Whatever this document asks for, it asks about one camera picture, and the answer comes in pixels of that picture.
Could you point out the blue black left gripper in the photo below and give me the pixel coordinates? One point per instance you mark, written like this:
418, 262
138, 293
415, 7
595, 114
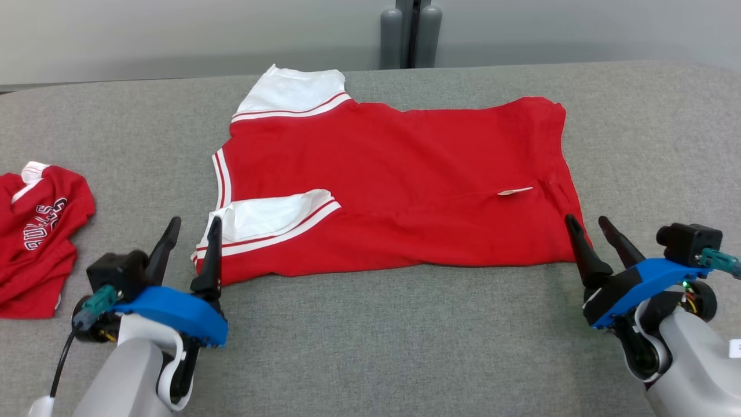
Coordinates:
173, 307

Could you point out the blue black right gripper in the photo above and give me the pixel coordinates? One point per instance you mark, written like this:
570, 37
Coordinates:
642, 281

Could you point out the red printed shirt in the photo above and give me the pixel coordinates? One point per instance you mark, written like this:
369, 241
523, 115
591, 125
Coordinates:
40, 243

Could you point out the red shirt with white sleeves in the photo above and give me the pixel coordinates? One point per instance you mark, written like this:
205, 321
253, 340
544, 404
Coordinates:
393, 174

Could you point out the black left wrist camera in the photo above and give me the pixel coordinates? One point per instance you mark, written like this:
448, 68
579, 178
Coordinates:
118, 271

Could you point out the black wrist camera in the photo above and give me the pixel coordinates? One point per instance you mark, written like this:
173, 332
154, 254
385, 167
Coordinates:
118, 271
689, 243

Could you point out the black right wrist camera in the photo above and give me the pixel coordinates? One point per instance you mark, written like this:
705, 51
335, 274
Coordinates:
689, 243

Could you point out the grey metal partition post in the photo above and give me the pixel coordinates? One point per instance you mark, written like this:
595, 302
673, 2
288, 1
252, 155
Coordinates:
411, 32

